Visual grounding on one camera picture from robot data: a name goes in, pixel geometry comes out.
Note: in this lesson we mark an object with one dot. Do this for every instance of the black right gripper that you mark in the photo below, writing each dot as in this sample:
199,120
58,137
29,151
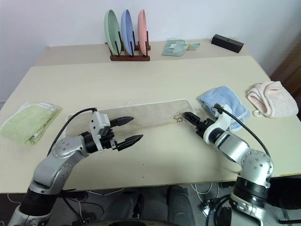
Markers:
202,127

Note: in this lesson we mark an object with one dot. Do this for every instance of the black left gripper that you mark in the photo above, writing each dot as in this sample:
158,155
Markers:
109,141

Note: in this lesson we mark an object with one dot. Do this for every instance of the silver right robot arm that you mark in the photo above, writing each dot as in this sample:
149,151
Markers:
235,146

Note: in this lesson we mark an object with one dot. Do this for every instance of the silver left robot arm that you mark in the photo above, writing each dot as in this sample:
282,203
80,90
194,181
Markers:
51,164

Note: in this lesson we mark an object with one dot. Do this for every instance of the long beige towel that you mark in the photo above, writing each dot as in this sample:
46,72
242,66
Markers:
152,113

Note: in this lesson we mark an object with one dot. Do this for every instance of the folded light blue towel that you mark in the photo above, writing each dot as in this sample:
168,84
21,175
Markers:
218,96

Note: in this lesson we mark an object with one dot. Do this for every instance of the folded pink towel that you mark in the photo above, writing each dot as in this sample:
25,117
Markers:
275,101

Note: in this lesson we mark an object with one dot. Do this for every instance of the folded light green towel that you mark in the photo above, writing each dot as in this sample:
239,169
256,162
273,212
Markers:
26,122

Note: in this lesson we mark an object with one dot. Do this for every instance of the folded mint green cloth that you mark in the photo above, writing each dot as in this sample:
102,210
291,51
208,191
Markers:
174,48

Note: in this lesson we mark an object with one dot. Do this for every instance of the dark wooden plate rack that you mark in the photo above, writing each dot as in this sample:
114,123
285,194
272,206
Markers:
129,58

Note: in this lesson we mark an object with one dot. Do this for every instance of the black rectangular box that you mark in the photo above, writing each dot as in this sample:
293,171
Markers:
227,43

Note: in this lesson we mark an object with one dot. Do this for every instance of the dark rounded shape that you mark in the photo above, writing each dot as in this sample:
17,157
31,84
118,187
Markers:
179,204

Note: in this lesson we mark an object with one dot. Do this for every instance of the green plate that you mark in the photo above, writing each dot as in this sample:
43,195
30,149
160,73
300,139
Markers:
110,30

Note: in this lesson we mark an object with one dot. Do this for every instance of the blue plate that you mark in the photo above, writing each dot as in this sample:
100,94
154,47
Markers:
127,28

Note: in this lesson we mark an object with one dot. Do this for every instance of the pink plate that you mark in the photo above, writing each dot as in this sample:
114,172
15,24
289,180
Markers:
142,28

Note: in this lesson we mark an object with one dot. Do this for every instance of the black bulky object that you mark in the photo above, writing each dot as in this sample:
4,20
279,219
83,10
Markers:
284,190

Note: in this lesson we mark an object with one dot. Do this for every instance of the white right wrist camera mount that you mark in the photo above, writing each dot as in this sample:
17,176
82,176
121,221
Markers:
221,121

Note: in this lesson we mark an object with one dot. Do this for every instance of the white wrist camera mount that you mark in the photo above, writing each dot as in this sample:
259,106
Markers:
221,121
96,128

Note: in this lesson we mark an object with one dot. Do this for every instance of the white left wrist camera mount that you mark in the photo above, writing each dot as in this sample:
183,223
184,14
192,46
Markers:
96,128

